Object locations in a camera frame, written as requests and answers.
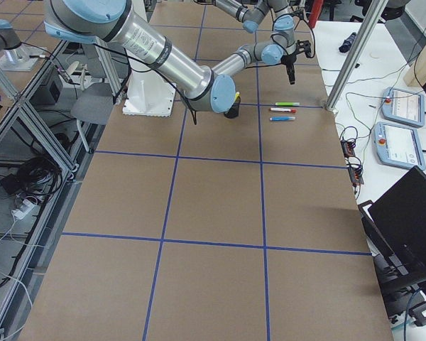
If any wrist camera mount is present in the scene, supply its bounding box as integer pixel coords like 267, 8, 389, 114
295, 40, 313, 59

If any grey office chair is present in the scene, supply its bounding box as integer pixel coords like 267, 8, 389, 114
70, 82, 114, 153

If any black laptop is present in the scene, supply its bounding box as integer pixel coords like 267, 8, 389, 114
368, 166, 426, 266

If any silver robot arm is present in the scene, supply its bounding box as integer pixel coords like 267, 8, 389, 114
195, 0, 289, 33
44, 1, 296, 113

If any black mesh pen cup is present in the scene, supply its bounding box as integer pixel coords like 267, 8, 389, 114
224, 99, 241, 119

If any brown table mat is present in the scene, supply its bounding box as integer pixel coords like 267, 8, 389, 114
19, 3, 395, 341

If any green highlighter pen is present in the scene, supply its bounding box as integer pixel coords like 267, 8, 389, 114
275, 102, 300, 107

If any aluminium frame post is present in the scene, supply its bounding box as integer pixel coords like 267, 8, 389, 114
324, 0, 388, 112

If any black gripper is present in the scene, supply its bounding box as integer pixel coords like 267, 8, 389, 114
283, 55, 297, 85

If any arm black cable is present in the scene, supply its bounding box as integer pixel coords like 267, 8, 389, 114
88, 33, 317, 125

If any far teach pendant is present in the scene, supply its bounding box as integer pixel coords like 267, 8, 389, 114
381, 87, 425, 128

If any blue highlighter pen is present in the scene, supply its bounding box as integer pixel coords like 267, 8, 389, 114
269, 116, 296, 122

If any teach pendant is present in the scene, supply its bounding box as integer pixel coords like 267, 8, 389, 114
373, 121, 426, 171
381, 87, 425, 128

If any near teach pendant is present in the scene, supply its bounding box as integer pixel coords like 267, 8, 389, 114
373, 121, 426, 171

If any red whiteboard marker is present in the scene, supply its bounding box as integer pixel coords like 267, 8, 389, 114
269, 107, 297, 114

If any wooden board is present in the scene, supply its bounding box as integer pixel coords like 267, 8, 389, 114
404, 1, 426, 87

